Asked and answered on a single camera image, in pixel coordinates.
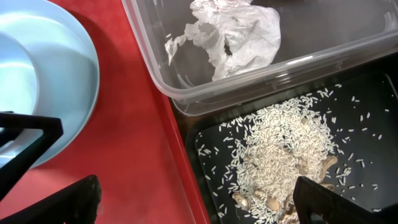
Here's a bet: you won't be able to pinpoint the small teal saucer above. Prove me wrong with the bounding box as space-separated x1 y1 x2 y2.
1 33 39 114

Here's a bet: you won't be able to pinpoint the white napkin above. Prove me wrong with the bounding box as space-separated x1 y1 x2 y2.
165 0 281 81

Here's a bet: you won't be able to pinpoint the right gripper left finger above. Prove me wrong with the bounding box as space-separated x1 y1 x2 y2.
1 175 101 224

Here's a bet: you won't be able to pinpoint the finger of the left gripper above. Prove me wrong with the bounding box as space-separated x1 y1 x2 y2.
1 112 63 198

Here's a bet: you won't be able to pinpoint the red plastic tray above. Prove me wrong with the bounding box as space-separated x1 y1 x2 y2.
1 0 210 223

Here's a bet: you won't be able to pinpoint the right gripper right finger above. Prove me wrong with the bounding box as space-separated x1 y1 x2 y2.
293 176 395 224

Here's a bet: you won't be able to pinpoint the black plastic tray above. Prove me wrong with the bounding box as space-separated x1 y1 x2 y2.
175 56 397 223

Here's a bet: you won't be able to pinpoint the rice and nut leftovers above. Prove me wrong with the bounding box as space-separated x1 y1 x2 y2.
197 83 391 224

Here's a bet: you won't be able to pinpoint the light blue plate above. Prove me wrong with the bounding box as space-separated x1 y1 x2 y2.
1 0 100 167

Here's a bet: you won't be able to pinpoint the clear plastic bin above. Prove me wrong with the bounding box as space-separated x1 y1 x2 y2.
123 0 397 116

